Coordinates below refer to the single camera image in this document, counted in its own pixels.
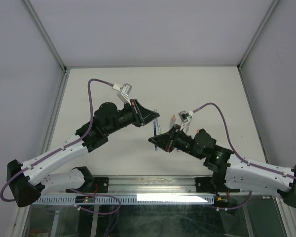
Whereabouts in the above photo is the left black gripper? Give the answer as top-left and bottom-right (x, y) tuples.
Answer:
(105, 99), (160, 136)

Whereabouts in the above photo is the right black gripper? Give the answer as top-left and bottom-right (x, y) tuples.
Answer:
(148, 124), (204, 160)

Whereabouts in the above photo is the white pen clear cap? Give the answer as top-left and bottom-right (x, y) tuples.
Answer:
(155, 118), (162, 135)

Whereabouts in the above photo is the orange tip clear marker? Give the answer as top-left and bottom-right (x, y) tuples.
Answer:
(169, 115), (176, 129)

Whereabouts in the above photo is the blue pen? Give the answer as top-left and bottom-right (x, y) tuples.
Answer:
(153, 119), (158, 151)

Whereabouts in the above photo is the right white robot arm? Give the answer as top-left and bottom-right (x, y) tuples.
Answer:
(148, 124), (296, 208)

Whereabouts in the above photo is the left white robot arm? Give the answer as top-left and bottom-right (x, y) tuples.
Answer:
(6, 99), (160, 207)

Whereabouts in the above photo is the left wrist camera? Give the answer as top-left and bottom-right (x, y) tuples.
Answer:
(112, 83), (132, 105)

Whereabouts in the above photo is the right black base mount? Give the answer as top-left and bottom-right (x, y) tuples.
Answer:
(194, 177), (216, 194)

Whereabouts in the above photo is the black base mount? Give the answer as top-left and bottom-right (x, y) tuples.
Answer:
(194, 177), (216, 194)
(85, 177), (110, 194)

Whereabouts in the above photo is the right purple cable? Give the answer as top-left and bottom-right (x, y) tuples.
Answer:
(192, 102), (296, 211)

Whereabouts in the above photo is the purple cable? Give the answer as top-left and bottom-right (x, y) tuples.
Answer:
(192, 102), (296, 211)
(0, 78), (114, 202)

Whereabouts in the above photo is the slotted cable duct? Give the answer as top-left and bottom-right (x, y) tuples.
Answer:
(34, 194), (214, 205)

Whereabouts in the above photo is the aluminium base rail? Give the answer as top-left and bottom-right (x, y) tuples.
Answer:
(38, 172), (279, 197)

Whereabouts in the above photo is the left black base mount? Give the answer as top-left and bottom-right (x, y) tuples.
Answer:
(85, 177), (110, 194)

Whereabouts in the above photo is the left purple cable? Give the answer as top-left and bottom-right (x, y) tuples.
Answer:
(0, 78), (114, 202)

